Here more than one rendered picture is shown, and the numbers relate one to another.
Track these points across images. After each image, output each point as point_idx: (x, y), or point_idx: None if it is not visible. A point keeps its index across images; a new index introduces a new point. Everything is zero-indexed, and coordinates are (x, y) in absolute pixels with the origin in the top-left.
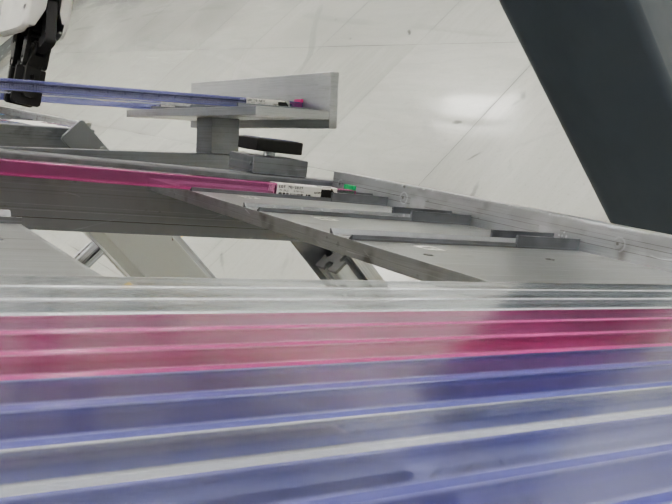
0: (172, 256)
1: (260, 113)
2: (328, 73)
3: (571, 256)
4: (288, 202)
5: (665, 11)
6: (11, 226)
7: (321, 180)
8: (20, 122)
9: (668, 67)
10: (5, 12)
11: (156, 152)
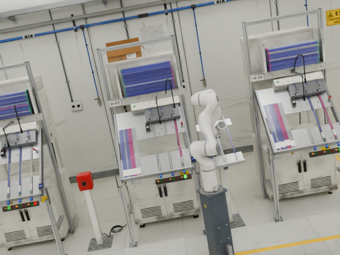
0: None
1: None
2: None
3: (155, 169)
4: (176, 157)
5: (207, 213)
6: (153, 136)
7: (192, 165)
8: (281, 141)
9: (203, 214)
10: None
11: (219, 154)
